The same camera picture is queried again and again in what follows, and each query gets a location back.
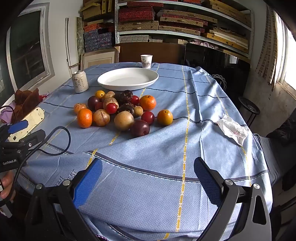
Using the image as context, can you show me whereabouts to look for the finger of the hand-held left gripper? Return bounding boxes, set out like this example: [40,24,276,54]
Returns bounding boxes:
[17,129,46,151]
[7,120,29,135]

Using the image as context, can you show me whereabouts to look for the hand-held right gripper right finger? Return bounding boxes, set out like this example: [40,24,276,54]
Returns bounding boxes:
[193,157,273,241]

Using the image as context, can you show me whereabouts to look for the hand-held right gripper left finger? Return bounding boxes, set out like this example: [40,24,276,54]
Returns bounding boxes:
[24,158,103,241]

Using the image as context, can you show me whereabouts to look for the orange mandarin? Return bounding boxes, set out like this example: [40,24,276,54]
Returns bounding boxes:
[77,108,93,128]
[139,95,157,111]
[157,109,173,126]

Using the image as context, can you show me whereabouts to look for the orange-brown round fruit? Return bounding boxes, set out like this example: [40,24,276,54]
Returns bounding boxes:
[74,103,87,114]

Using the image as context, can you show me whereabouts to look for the spotted tan passion fruit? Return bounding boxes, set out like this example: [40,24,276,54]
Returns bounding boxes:
[93,109,111,127]

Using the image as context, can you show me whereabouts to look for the large yellow passion fruit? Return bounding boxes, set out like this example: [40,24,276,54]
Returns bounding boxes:
[114,111,135,131]

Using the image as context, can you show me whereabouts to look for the white oval plate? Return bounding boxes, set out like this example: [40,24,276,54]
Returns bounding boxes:
[97,68,159,91]

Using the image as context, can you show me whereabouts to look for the person's left hand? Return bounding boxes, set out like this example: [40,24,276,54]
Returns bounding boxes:
[0,171,16,201]

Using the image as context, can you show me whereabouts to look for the white power strip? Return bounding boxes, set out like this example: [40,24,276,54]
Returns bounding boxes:
[8,107,45,142]

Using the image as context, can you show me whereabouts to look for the lilac cloth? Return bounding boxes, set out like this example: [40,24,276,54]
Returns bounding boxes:
[0,108,15,124]

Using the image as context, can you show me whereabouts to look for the brown cloth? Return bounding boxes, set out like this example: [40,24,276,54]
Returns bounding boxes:
[10,88,43,123]

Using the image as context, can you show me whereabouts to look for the crumpled white tissue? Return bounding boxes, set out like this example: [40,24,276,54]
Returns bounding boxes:
[217,114,250,146]

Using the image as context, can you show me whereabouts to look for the blue striped tablecloth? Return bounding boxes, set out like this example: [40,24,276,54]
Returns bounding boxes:
[17,62,274,241]

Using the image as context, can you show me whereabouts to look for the white beverage can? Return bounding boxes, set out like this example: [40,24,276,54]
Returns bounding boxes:
[72,70,89,94]

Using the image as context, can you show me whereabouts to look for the white framed window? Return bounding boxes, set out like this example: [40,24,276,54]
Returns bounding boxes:
[6,2,56,93]

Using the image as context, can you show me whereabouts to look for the black round stool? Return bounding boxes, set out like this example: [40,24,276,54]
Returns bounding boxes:
[238,97,260,128]

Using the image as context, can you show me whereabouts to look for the black jacket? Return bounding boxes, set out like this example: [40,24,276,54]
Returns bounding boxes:
[266,113,296,149]

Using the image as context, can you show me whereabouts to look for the white wooden slat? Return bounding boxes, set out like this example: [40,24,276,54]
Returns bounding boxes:
[65,17,80,70]

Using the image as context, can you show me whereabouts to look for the green patterned board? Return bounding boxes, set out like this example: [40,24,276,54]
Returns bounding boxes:
[76,17,86,56]

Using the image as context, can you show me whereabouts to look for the stack of blue printed boxes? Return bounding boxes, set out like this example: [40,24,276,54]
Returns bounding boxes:
[83,24,114,52]

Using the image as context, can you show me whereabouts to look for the glossy black panel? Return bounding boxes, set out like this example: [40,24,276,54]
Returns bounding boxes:
[184,42,251,112]

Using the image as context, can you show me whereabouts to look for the brown wooden board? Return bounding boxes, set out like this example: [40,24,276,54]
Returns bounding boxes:
[115,42,185,65]

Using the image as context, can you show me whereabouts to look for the white paper cup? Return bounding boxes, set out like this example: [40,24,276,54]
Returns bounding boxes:
[140,55,153,69]

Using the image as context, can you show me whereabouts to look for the stack of yellow wooden cases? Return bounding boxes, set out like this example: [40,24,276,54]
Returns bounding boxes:
[80,0,116,24]

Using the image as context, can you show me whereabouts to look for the pink cloth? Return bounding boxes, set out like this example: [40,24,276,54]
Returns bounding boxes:
[191,39,221,49]

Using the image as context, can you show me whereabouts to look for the woven straw mat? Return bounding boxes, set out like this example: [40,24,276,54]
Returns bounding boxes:
[255,7,278,84]

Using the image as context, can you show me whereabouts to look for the bright window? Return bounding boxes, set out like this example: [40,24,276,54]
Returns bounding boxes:
[275,11,296,93]

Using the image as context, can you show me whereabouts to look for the white metal shelf rack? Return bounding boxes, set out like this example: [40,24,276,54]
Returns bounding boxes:
[112,0,255,59]

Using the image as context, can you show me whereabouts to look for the stack of patterned flat boxes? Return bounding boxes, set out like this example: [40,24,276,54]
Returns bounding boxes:
[117,0,252,50]

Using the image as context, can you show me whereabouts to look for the black cable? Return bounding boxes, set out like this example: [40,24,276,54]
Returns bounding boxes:
[35,126,71,156]

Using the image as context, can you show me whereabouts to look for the beige picture frame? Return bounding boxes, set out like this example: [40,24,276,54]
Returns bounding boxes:
[81,46,121,70]

